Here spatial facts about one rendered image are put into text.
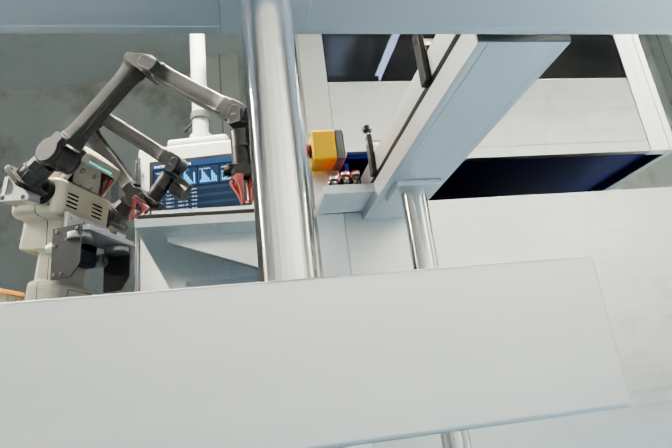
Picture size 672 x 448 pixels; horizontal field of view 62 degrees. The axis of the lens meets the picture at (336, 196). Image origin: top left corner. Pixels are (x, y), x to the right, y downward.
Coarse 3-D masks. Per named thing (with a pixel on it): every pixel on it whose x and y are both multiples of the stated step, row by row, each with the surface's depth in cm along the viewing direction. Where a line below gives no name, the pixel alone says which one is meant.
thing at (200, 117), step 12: (192, 36) 265; (204, 36) 269; (192, 48) 263; (204, 48) 266; (192, 60) 261; (204, 60) 263; (192, 72) 259; (204, 72) 260; (204, 84) 258; (192, 108) 254; (192, 120) 252; (204, 120) 251; (204, 132) 247
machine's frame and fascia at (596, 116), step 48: (624, 48) 162; (336, 96) 141; (384, 96) 144; (528, 96) 151; (576, 96) 153; (624, 96) 156; (480, 144) 143; (528, 144) 145; (576, 144) 148; (624, 144) 150
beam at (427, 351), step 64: (0, 320) 38; (64, 320) 39; (128, 320) 39; (192, 320) 40; (256, 320) 41; (320, 320) 41; (384, 320) 42; (448, 320) 43; (512, 320) 44; (576, 320) 45; (0, 384) 37; (64, 384) 37; (128, 384) 38; (192, 384) 39; (256, 384) 39; (320, 384) 40; (384, 384) 41; (448, 384) 41; (512, 384) 42; (576, 384) 43
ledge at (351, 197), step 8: (352, 184) 119; (360, 184) 119; (368, 184) 119; (328, 192) 117; (336, 192) 117; (344, 192) 118; (352, 192) 118; (360, 192) 118; (368, 192) 119; (320, 200) 122; (328, 200) 121; (336, 200) 122; (344, 200) 122; (352, 200) 123; (360, 200) 123; (368, 200) 124; (320, 208) 125; (328, 208) 126; (336, 208) 127; (344, 208) 127; (352, 208) 128; (360, 208) 129
